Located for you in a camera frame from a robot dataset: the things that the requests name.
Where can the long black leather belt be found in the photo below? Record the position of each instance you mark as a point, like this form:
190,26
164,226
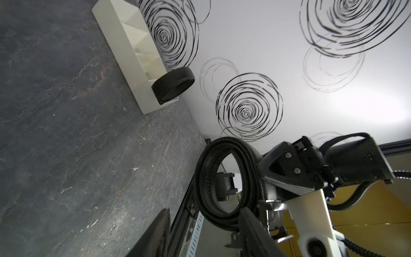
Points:
247,158

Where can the slotted grey cable duct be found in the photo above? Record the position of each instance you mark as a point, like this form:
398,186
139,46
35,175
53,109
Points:
192,236

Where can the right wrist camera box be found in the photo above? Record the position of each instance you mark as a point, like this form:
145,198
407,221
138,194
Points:
356,158

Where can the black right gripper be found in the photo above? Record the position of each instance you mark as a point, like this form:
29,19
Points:
298,168

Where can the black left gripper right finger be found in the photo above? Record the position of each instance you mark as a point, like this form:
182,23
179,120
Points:
255,240

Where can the cream divided storage organizer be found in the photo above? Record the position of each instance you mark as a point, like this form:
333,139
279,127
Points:
134,49

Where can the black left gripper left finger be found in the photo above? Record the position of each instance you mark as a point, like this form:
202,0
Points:
155,240

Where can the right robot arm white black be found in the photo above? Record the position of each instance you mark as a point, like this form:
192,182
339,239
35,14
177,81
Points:
317,237

